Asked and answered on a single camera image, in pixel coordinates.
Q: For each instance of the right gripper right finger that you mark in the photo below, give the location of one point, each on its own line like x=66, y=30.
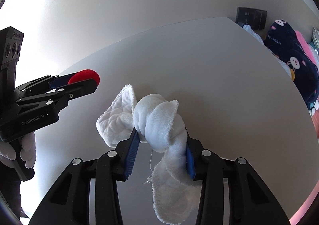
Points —
x=194, y=160

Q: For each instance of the pink bed sheet mattress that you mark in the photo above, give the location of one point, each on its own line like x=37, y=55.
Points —
x=308, y=212

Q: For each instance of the navy rabbit print blanket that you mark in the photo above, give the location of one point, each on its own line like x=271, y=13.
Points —
x=282, y=40

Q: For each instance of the pink blanket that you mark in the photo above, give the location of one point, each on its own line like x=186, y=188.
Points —
x=305, y=47

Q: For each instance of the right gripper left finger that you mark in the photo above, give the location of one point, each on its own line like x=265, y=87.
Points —
x=127, y=151

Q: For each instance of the red round plush piece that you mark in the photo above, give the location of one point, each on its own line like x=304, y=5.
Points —
x=85, y=74

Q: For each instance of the white gloved left hand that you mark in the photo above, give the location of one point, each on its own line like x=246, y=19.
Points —
x=27, y=153

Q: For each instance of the black wall switch panel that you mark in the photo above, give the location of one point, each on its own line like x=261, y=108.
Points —
x=255, y=18

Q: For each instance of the grey dresser cabinet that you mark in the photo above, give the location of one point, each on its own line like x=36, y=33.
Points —
x=208, y=78

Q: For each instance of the light blue small cloth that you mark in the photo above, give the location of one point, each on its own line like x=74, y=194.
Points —
x=248, y=28

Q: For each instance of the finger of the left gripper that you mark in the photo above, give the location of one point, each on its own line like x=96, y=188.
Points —
x=59, y=81
x=76, y=90

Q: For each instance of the white knotted cloth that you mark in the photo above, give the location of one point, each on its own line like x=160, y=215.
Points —
x=159, y=145

